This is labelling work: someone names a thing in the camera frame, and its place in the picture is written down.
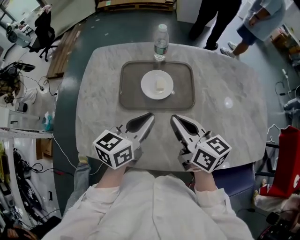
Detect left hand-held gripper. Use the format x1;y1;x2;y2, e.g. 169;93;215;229
92;112;156;170

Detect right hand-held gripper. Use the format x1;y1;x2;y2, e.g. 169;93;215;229
170;114;233;174

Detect white round plate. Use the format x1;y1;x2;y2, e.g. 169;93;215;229
140;69;175;100

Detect pale yellow food piece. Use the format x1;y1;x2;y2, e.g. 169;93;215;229
155;78;167;91

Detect person's right forearm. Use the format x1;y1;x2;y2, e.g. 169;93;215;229
193;169;218;192

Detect person's left forearm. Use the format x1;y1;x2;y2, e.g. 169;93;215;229
95;165;128;189

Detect blue chair seat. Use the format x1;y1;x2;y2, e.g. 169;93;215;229
211;163;257;198

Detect person's left leg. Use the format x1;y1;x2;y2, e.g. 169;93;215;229
64;153;92;212

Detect person's white shirt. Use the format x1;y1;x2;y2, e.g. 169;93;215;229
41;170;255;240

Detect clear plastic water bottle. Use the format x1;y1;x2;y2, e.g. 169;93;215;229
153;23;170;62

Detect teal tissue pack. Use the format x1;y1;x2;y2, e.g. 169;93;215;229
42;111;55;132

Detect cardboard box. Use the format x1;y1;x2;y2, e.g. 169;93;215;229
36;138;53;160

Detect red box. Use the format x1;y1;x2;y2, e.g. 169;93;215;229
259;125;300;197

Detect brown wooden boards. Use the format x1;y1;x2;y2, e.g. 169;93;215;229
45;23;85;79

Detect white side desk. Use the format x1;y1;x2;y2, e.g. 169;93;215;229
0;127;53;142

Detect wooden pallet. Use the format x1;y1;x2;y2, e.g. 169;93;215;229
95;0;177;13

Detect small waste bin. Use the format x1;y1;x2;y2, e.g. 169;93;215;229
14;101;29;114

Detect black office chair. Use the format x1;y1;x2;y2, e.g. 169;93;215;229
28;10;59;63

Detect equipment storage rack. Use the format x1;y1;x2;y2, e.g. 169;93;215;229
0;141;55;235

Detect white floor cable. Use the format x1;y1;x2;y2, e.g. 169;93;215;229
52;133;104;176

